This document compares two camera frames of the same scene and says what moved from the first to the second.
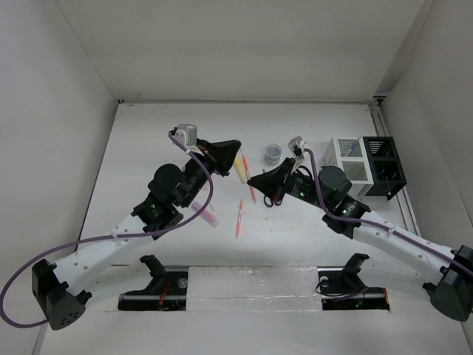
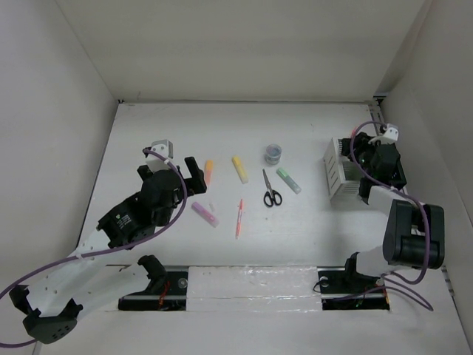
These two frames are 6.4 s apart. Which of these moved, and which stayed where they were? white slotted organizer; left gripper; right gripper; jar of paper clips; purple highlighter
Moved: right gripper; left gripper
Stayed: white slotted organizer; jar of paper clips; purple highlighter
